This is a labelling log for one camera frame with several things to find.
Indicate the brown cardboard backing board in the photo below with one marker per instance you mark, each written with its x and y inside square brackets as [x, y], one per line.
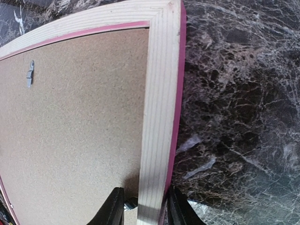
[71, 117]

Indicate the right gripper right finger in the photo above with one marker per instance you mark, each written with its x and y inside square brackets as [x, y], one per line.
[179, 211]

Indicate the pink wooden picture frame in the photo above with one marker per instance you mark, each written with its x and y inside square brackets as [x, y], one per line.
[166, 20]

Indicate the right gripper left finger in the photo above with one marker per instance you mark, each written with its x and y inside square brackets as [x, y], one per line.
[112, 210]

